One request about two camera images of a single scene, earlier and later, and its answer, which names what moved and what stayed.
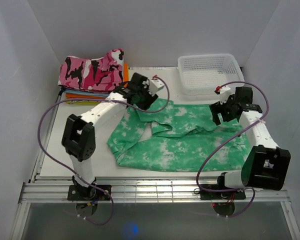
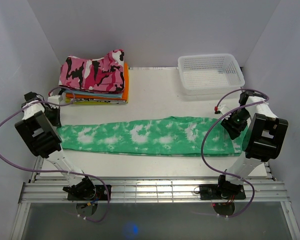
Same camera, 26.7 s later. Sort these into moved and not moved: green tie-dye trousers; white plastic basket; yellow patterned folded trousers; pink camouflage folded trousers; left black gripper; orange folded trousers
Moved: left black gripper; green tie-dye trousers
Not moved: orange folded trousers; yellow patterned folded trousers; pink camouflage folded trousers; white plastic basket
